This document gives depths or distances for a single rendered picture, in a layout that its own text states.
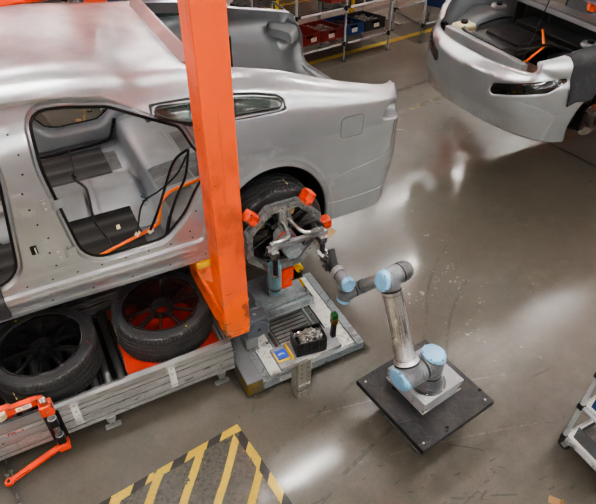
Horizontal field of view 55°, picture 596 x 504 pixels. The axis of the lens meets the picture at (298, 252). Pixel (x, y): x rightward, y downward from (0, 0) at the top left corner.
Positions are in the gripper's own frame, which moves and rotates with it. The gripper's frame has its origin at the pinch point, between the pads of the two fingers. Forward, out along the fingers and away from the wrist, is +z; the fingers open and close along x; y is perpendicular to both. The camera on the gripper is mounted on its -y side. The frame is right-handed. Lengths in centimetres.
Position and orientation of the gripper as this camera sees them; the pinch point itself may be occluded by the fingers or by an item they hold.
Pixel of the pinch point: (320, 249)
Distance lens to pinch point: 377.1
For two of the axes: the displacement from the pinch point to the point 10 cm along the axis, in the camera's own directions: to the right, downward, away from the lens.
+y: -0.1, 7.6, 6.5
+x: 8.9, -3.0, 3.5
